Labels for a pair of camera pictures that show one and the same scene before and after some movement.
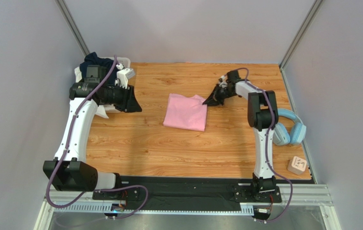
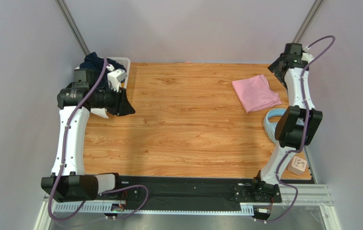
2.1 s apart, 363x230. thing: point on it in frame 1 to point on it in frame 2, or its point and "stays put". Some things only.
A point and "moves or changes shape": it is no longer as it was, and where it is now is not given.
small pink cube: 297,166 stays put
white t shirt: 100,112 stays put
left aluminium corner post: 73,27 stays put
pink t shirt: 186,113 moves or changes shape
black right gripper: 220,92 to 276,67
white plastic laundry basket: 126,63 stays put
